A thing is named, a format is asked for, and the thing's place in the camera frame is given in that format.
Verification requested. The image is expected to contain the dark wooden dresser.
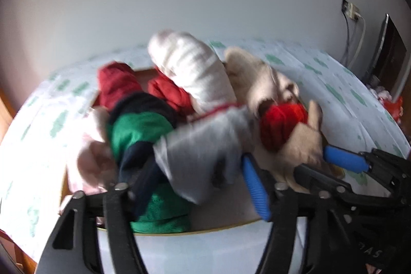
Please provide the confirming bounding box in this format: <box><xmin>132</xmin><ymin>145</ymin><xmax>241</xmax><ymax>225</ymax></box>
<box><xmin>0</xmin><ymin>227</ymin><xmax>36</xmax><ymax>274</ymax></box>

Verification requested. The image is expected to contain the green navy striped underwear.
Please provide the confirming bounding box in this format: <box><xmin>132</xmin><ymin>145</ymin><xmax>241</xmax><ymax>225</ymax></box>
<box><xmin>105</xmin><ymin>92</ymin><xmax>191</xmax><ymax>233</ymax></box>

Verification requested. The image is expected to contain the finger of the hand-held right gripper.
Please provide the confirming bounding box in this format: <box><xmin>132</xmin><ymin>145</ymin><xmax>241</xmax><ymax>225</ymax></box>
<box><xmin>295</xmin><ymin>163</ymin><xmax>403</xmax><ymax>210</ymax></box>
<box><xmin>323</xmin><ymin>145</ymin><xmax>411</xmax><ymax>193</ymax></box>

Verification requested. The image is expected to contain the bright red underwear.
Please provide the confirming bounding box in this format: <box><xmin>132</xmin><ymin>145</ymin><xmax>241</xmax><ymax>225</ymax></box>
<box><xmin>147</xmin><ymin>68</ymin><xmax>195</xmax><ymax>122</ymax></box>

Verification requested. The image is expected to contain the shallow cardboard box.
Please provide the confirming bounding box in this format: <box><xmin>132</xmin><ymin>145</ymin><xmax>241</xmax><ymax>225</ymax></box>
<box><xmin>59</xmin><ymin>67</ymin><xmax>345</xmax><ymax>234</ymax></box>

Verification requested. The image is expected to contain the black television screen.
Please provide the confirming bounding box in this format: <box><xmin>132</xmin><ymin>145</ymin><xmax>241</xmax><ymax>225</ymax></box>
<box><xmin>364</xmin><ymin>13</ymin><xmax>408</xmax><ymax>95</ymax></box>

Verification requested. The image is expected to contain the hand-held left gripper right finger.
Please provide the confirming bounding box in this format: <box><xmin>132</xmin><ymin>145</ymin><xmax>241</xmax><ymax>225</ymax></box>
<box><xmin>241</xmin><ymin>155</ymin><xmax>360</xmax><ymax>274</ymax></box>

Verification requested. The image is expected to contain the black cable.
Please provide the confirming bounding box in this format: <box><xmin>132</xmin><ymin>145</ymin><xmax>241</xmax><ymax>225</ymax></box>
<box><xmin>340</xmin><ymin>15</ymin><xmax>353</xmax><ymax>64</ymax></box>

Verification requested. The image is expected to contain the pale pink underwear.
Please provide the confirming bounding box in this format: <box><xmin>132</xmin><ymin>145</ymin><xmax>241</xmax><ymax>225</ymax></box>
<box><xmin>66</xmin><ymin>107</ymin><xmax>118</xmax><ymax>197</ymax></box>

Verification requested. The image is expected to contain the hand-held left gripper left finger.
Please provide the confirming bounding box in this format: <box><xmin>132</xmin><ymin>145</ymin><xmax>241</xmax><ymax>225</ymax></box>
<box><xmin>37</xmin><ymin>182</ymin><xmax>148</xmax><ymax>274</ymax></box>

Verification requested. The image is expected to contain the cream dotted underwear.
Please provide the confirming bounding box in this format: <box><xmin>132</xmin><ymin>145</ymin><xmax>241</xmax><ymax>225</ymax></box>
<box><xmin>223</xmin><ymin>48</ymin><xmax>301</xmax><ymax>120</ymax></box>

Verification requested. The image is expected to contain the dark red underwear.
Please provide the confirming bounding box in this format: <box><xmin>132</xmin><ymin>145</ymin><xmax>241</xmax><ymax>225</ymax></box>
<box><xmin>97</xmin><ymin>61</ymin><xmax>143</xmax><ymax>112</ymax></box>

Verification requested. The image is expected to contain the white underwear grey print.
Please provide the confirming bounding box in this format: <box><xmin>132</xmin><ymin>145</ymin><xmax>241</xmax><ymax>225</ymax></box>
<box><xmin>153</xmin><ymin>106</ymin><xmax>257</xmax><ymax>204</ymax></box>

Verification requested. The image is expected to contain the red plastic bag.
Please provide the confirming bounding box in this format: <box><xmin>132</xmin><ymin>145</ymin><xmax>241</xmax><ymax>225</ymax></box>
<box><xmin>382</xmin><ymin>96</ymin><xmax>404</xmax><ymax>122</ymax></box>

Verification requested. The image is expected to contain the white dotted underwear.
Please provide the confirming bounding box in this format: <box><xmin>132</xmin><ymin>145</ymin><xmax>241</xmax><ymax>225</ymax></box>
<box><xmin>148</xmin><ymin>31</ymin><xmax>238</xmax><ymax>122</ymax></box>

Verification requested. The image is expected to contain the white cable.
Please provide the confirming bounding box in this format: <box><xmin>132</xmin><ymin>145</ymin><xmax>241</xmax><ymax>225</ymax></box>
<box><xmin>348</xmin><ymin>15</ymin><xmax>367</xmax><ymax>67</ymax></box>

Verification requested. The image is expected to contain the cloud print tablecloth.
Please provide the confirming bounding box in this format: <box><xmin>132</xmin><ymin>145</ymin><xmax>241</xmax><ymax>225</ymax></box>
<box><xmin>0</xmin><ymin>38</ymin><xmax>411</xmax><ymax>274</ymax></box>

